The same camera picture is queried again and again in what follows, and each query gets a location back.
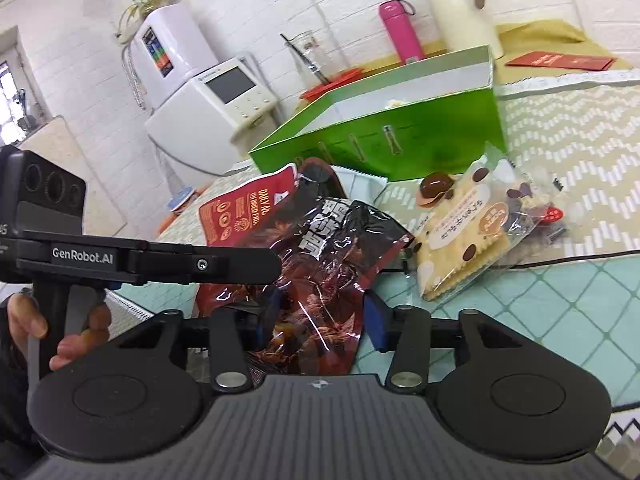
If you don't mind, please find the person's left hand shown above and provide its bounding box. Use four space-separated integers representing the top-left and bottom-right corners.
6 293 113 372

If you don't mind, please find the blue round lid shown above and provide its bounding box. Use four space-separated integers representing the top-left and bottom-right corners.
167 187 196 211

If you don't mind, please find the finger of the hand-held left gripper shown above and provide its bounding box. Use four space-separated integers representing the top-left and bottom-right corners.
146 241 282 287

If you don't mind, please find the yellow tablecloth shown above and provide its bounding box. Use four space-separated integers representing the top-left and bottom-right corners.
350 19 636 86

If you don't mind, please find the clear glass jar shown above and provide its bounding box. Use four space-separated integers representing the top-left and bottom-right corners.
284 30 351 86

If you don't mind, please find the clear cracker packet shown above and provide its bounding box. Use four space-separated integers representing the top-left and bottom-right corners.
407 142 571 303

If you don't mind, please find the dark red glossy snack bag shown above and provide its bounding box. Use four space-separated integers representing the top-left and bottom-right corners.
192 157 416 376

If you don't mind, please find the red envelope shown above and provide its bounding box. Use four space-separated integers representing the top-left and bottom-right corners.
505 52 616 73

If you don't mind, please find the orange plastic basket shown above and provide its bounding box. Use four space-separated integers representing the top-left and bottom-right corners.
300 66 363 103

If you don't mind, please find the white appliance with screen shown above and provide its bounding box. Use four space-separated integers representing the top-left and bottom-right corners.
145 57 281 176

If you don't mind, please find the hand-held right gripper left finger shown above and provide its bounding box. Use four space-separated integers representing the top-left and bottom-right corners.
110 291 281 393

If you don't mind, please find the tall white water purifier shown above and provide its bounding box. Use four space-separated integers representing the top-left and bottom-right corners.
122 4 218 111

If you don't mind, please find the green cardboard box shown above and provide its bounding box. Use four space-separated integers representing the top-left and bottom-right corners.
248 45 507 183

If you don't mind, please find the cream thermos jug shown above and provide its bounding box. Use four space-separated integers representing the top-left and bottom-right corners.
418 0 505 61

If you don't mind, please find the black stick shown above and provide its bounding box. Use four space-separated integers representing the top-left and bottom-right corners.
280 34 331 86

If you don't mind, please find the pink thermos bottle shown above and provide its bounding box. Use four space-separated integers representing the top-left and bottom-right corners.
378 0 427 67

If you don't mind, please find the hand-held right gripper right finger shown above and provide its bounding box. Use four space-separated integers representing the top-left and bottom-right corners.
364 291 541 393

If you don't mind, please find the red snack pouch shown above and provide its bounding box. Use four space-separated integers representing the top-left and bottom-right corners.
198 162 301 252

